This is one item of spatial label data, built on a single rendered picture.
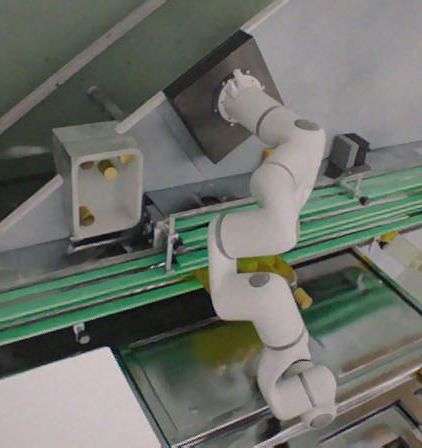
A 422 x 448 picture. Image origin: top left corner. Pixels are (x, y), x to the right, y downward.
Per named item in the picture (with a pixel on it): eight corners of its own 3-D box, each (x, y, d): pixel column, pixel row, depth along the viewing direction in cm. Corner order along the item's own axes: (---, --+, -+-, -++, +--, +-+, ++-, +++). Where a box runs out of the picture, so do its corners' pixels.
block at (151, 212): (140, 235, 145) (151, 250, 140) (141, 206, 140) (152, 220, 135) (152, 233, 147) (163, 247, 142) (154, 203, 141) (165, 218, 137)
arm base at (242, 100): (205, 84, 129) (239, 111, 119) (247, 55, 130) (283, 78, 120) (227, 130, 141) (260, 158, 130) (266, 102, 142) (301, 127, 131)
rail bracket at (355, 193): (331, 185, 164) (360, 208, 155) (337, 163, 160) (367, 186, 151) (341, 183, 166) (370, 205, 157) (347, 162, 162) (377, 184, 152)
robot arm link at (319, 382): (293, 403, 103) (338, 383, 103) (274, 361, 111) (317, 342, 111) (309, 437, 112) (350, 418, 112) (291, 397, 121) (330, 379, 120)
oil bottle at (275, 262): (239, 251, 159) (281, 298, 144) (242, 236, 156) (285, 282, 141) (255, 247, 162) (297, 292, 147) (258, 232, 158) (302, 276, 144)
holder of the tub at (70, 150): (65, 236, 141) (75, 254, 136) (61, 142, 126) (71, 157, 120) (126, 223, 149) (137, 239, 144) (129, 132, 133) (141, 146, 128)
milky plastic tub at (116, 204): (64, 221, 138) (75, 240, 132) (60, 142, 125) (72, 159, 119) (127, 208, 146) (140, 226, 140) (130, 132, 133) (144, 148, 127)
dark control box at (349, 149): (329, 156, 176) (345, 168, 170) (334, 134, 171) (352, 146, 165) (347, 153, 179) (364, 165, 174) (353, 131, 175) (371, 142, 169)
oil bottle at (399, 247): (370, 239, 191) (424, 284, 173) (373, 227, 188) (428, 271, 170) (382, 233, 193) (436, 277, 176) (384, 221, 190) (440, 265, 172)
